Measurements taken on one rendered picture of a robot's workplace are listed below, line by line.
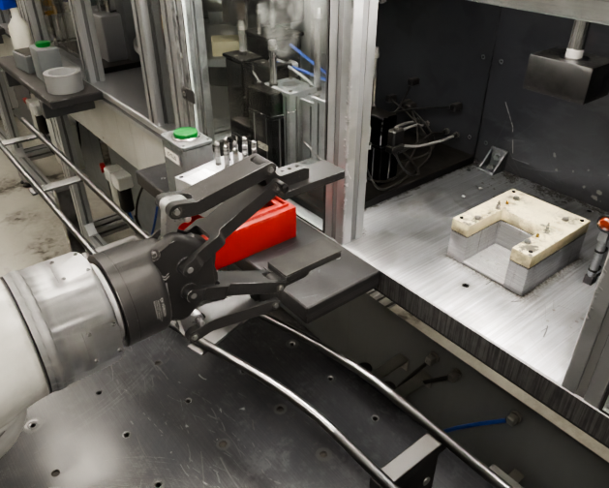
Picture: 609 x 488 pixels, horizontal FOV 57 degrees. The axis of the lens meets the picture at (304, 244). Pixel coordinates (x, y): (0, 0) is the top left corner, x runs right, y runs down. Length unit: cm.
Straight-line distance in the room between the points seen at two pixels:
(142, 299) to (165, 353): 63
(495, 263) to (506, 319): 12
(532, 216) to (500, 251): 7
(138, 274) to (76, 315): 5
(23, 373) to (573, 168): 94
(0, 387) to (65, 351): 4
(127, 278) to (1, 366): 10
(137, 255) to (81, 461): 55
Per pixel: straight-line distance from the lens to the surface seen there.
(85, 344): 41
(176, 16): 116
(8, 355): 40
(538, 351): 75
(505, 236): 91
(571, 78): 79
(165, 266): 45
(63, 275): 42
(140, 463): 91
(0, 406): 41
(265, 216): 85
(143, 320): 43
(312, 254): 55
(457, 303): 79
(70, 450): 95
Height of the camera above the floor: 139
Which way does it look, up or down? 33 degrees down
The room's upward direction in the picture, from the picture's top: straight up
